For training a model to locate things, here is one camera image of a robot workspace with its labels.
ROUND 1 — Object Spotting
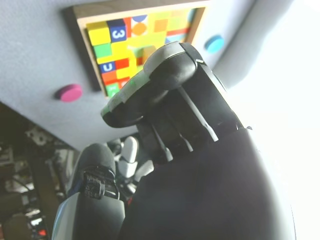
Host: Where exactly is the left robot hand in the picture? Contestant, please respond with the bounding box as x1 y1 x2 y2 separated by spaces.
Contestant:
51 41 298 240

